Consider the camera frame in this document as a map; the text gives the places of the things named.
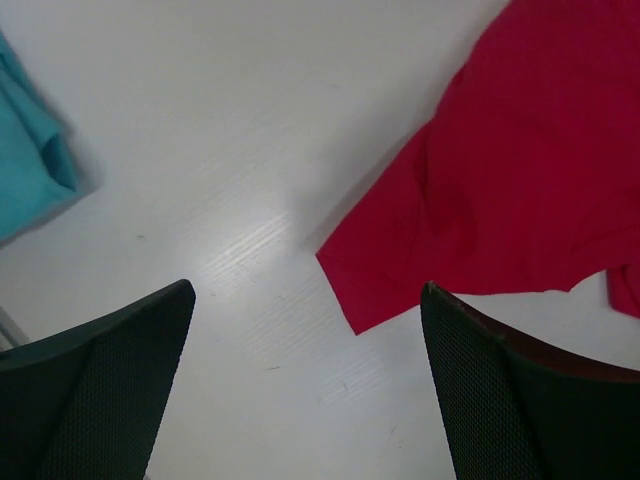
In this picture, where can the aluminium table frame rail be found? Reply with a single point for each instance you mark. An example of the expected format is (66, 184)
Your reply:
(11, 335)

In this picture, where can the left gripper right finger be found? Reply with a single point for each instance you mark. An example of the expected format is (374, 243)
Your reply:
(515, 407)

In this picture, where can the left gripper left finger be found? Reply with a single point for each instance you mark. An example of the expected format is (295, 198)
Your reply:
(87, 403)

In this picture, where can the cyan t shirt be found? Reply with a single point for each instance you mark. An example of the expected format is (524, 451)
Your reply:
(38, 173)

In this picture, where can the magenta t shirt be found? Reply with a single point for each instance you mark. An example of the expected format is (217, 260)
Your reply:
(526, 178)

